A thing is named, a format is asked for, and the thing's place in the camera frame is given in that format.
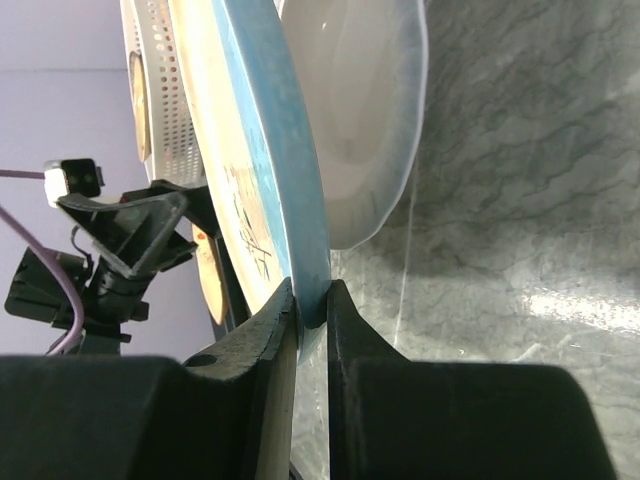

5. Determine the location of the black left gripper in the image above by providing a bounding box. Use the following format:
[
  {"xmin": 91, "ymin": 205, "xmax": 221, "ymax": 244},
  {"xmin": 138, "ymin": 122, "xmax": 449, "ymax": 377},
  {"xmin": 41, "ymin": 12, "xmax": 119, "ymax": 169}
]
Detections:
[{"xmin": 3, "ymin": 179, "xmax": 226, "ymax": 357}]

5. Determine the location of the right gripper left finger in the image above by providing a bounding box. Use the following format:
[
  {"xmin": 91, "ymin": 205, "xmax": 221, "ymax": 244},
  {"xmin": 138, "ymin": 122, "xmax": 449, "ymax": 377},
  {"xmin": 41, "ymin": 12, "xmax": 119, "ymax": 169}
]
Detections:
[{"xmin": 1, "ymin": 281, "xmax": 297, "ymax": 479}]

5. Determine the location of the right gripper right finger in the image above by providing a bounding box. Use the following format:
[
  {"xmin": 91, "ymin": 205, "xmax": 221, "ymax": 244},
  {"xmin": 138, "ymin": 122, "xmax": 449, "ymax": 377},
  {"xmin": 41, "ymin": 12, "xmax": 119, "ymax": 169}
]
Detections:
[{"xmin": 327, "ymin": 280, "xmax": 616, "ymax": 479}]

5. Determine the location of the large cream and blue plate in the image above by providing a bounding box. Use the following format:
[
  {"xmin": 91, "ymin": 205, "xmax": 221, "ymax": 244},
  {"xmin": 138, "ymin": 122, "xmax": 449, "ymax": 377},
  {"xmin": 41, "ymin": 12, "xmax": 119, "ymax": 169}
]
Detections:
[{"xmin": 169, "ymin": 1, "xmax": 331, "ymax": 360}]

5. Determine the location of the tan wooden printed plate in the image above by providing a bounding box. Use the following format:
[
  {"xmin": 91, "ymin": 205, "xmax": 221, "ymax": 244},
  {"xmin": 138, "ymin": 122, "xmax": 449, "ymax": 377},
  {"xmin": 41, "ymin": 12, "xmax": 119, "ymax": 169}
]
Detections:
[{"xmin": 128, "ymin": 51, "xmax": 151, "ymax": 162}]

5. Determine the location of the white fluted deep plate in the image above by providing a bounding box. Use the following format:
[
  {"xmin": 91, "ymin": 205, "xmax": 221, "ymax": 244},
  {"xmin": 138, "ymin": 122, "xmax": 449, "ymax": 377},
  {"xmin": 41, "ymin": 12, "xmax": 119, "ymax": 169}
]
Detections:
[{"xmin": 276, "ymin": 1, "xmax": 429, "ymax": 250}]

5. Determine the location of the white perforated plastic bin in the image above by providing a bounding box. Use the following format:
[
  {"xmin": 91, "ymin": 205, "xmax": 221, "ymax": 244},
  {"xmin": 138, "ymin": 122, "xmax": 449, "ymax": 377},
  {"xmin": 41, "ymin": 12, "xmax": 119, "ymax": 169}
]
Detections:
[{"xmin": 120, "ymin": 0, "xmax": 206, "ymax": 187}]

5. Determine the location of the beige bird pattern plate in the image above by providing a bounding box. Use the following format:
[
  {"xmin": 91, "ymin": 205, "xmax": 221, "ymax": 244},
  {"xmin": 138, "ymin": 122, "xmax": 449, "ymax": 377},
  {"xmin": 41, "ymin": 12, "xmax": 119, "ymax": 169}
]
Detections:
[{"xmin": 192, "ymin": 223, "xmax": 228, "ymax": 326}]

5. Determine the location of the black rectangular tray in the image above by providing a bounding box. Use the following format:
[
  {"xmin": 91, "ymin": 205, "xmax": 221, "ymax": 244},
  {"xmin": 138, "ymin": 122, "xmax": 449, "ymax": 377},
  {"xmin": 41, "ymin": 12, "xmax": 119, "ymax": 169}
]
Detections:
[{"xmin": 212, "ymin": 238, "xmax": 251, "ymax": 341}]

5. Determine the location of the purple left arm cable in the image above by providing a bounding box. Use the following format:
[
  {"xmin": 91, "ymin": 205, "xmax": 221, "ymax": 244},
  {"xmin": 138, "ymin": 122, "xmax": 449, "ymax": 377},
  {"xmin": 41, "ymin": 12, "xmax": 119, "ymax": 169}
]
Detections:
[{"xmin": 0, "ymin": 168, "xmax": 86, "ymax": 357}]

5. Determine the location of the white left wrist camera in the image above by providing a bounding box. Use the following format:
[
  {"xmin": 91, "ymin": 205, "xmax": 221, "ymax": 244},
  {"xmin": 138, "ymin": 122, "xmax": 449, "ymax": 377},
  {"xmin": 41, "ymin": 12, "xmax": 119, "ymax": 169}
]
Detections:
[{"xmin": 44, "ymin": 158, "xmax": 105, "ymax": 208}]

